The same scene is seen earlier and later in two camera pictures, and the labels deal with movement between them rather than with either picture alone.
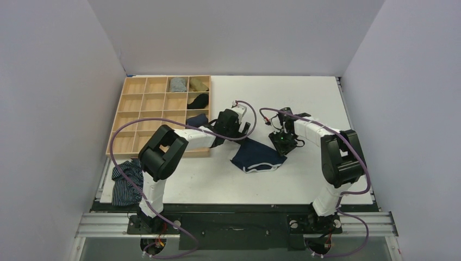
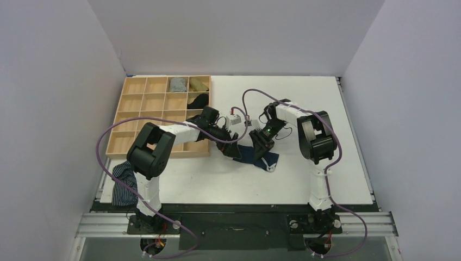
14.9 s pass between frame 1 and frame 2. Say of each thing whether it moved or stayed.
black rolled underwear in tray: stayed
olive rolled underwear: stayed
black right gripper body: moved
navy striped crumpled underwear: stayed
